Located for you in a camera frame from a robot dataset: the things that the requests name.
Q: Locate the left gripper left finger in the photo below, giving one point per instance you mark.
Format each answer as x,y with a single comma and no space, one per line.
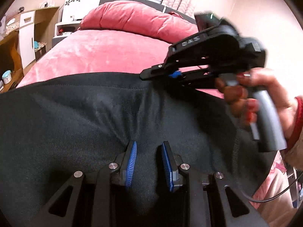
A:
60,209

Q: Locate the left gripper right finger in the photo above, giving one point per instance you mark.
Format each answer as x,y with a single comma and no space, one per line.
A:
205,200

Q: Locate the black pants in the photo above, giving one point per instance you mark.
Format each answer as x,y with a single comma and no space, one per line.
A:
49,130

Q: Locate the right hand red nails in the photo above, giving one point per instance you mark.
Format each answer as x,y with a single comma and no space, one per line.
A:
289,109

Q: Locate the grey bed headboard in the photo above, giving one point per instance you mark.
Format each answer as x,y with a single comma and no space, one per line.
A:
159,7

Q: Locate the pink folded duvet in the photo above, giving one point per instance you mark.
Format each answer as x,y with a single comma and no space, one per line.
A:
139,19

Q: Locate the pink bed sheet mattress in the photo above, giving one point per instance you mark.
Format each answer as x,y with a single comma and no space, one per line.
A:
87,51

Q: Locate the light blue jar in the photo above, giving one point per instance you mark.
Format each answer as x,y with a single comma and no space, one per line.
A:
7,77

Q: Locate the grey white nightstand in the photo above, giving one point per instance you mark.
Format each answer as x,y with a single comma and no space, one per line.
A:
64,29

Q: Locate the wooden side table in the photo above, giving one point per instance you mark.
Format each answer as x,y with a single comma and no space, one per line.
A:
11,60

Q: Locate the white wood cabinet desk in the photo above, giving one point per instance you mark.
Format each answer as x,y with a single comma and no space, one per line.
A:
33,26

